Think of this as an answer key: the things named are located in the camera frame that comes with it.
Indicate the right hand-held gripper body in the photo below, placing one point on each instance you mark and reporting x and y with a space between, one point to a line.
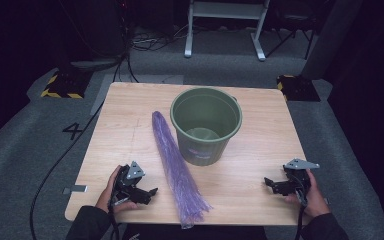
298 164

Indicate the grey tape piece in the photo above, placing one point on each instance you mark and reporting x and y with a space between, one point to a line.
76 189

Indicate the person's dark clothing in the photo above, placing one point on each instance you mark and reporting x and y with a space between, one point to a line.
193 233

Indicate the white metal stand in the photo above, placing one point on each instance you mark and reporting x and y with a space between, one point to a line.
226 10

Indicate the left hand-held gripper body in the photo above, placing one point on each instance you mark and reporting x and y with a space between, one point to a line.
135 171

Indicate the person's left hand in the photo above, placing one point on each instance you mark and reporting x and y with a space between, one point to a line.
105 198

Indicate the dark box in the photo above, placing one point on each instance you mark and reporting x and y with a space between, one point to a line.
155 15

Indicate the purple plastic trash bag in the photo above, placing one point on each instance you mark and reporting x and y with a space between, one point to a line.
173 156

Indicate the yellow black striped base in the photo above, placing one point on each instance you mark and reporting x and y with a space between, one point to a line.
66 83
298 88

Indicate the green plastic bucket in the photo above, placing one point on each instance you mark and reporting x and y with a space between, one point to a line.
206 150

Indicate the black tripod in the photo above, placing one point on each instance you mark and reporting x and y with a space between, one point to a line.
291 33

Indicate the grey post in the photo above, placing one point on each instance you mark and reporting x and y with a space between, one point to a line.
330 36

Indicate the person's right hand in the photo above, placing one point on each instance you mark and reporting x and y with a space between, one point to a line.
316 200

